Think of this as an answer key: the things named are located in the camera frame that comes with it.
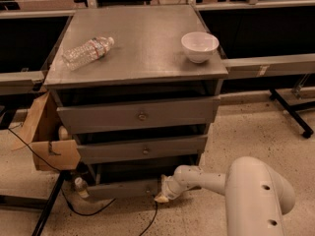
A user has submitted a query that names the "grey bench rail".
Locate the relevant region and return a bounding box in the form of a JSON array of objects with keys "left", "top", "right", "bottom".
[
  {"left": 0, "top": 71, "right": 46, "bottom": 95},
  {"left": 222, "top": 53, "right": 315, "bottom": 80}
]

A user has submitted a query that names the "clear plastic water bottle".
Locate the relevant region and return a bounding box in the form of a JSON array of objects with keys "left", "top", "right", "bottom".
[{"left": 62, "top": 36, "right": 115, "bottom": 71}]

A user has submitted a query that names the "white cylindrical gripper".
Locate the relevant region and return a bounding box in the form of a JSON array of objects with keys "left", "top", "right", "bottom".
[{"left": 155, "top": 175, "right": 186, "bottom": 204}]

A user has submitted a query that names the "brown cardboard box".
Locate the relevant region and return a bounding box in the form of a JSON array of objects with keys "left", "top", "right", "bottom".
[{"left": 11, "top": 92, "right": 81, "bottom": 171}]

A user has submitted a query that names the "black wheeled stand leg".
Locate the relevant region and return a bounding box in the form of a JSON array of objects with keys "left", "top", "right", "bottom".
[{"left": 270, "top": 88, "right": 315, "bottom": 139}]

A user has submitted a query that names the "white ceramic bowl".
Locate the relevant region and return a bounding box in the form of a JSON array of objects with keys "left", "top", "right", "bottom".
[{"left": 181, "top": 31, "right": 220, "bottom": 63}]

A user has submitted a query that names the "grey middle drawer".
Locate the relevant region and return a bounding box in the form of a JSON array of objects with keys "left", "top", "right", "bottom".
[{"left": 78, "top": 135, "right": 208, "bottom": 164}]

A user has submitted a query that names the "grey bottom drawer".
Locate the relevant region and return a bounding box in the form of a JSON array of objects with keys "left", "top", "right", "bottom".
[{"left": 87, "top": 159, "right": 175, "bottom": 200}]

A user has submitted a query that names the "black stand leg left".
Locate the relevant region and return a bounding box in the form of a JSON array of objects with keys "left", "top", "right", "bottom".
[{"left": 31, "top": 171, "right": 66, "bottom": 236}]

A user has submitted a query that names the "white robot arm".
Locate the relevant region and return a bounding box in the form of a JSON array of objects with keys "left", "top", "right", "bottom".
[{"left": 155, "top": 156, "right": 295, "bottom": 236}]

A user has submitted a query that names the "black floor cable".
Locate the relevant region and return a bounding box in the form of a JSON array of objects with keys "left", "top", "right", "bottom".
[{"left": 7, "top": 126, "right": 159, "bottom": 236}]

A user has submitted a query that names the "grey bench rail left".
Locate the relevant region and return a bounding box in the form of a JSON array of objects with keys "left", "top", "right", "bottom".
[{"left": 0, "top": 71, "right": 46, "bottom": 95}]

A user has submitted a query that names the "small white-capped bottle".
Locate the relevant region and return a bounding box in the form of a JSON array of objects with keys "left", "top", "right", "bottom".
[{"left": 74, "top": 177, "right": 90, "bottom": 199}]

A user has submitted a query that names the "grey top drawer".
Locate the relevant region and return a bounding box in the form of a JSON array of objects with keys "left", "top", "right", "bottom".
[{"left": 57, "top": 96, "right": 221, "bottom": 135}]

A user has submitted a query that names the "grey drawer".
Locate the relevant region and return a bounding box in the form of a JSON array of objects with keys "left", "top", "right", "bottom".
[
  {"left": 78, "top": 135, "right": 208, "bottom": 164},
  {"left": 87, "top": 159, "right": 175, "bottom": 200},
  {"left": 57, "top": 96, "right": 221, "bottom": 135}
]

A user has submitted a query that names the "grey drawer cabinet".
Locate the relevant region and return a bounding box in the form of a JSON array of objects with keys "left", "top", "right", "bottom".
[{"left": 43, "top": 4, "right": 229, "bottom": 186}]

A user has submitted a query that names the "grey bench rail right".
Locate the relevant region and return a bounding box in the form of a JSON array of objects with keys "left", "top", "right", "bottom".
[{"left": 222, "top": 53, "right": 315, "bottom": 80}]

